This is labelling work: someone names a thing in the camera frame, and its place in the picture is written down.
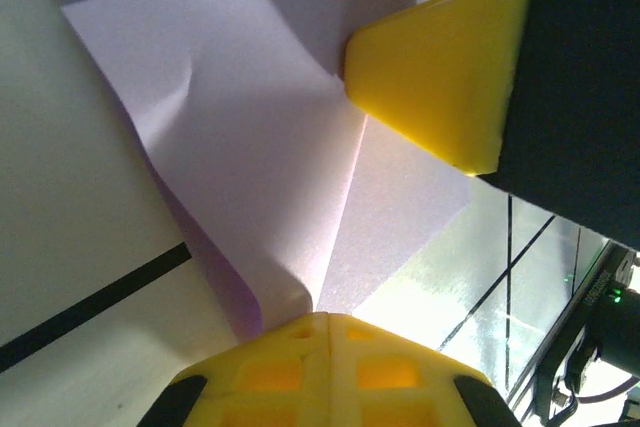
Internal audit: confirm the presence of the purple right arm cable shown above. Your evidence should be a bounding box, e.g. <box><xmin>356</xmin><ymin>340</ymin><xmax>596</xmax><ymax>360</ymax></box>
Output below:
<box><xmin>574</xmin><ymin>377</ymin><xmax>640</xmax><ymax>406</ymax></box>

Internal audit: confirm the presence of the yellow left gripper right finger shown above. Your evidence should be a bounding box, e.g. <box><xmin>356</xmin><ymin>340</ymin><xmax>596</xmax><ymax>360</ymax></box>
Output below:
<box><xmin>327</xmin><ymin>311</ymin><xmax>521</xmax><ymax>427</ymax></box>

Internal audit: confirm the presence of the lilac paper sheet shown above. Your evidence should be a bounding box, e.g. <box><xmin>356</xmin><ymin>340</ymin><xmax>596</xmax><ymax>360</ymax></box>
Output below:
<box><xmin>27</xmin><ymin>0</ymin><xmax>474</xmax><ymax>339</ymax></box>

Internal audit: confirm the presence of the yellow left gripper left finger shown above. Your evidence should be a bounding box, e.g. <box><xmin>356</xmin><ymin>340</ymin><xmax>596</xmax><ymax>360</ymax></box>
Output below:
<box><xmin>137</xmin><ymin>311</ymin><xmax>331</xmax><ymax>427</ymax></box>

